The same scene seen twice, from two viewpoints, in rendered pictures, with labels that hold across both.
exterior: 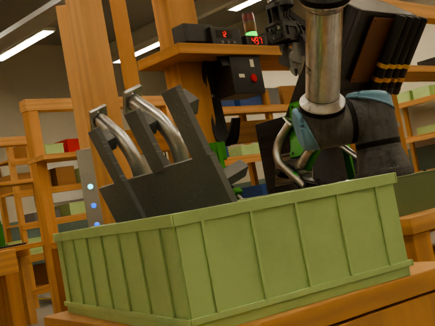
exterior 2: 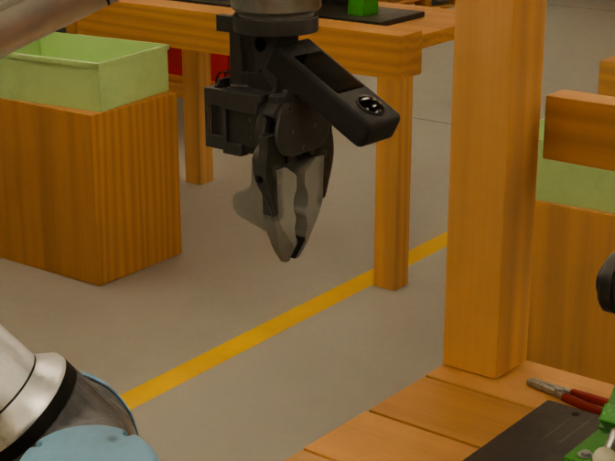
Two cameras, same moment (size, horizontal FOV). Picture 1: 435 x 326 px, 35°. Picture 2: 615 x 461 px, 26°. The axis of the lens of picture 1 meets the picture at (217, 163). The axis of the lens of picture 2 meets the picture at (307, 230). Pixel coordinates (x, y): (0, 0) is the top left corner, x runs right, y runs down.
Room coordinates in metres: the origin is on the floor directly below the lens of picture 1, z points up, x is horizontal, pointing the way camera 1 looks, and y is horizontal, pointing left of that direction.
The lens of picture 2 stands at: (1.82, -1.36, 1.67)
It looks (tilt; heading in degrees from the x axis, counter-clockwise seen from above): 18 degrees down; 81
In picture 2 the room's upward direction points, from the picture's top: straight up
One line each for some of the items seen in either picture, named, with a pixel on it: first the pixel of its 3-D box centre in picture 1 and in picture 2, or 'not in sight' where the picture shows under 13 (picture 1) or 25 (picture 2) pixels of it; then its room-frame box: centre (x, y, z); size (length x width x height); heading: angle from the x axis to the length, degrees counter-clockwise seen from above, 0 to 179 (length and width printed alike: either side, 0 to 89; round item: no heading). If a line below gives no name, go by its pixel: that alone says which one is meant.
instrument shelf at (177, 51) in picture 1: (243, 58); not in sight; (2.79, -0.18, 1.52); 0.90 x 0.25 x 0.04; 133
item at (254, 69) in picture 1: (237, 77); not in sight; (2.67, -0.14, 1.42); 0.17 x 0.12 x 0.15; 133
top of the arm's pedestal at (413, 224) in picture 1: (393, 222); not in sight; (1.79, -0.42, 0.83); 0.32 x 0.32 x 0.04; 42
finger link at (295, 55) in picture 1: (295, 57); (261, 209); (1.94, -0.27, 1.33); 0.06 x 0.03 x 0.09; 133
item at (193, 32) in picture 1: (193, 35); not in sight; (2.56, 0.00, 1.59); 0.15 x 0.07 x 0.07; 133
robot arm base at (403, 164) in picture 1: (380, 160); not in sight; (1.79, -0.42, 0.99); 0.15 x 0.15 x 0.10
